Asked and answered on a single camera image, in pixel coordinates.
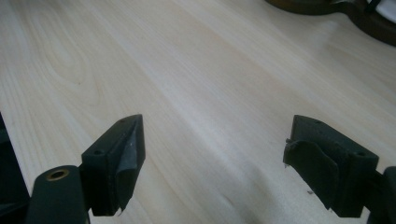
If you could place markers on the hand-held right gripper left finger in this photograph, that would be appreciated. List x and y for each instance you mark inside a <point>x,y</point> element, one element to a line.
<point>106,174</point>

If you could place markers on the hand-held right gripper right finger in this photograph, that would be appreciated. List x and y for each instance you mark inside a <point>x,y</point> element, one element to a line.
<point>339,174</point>

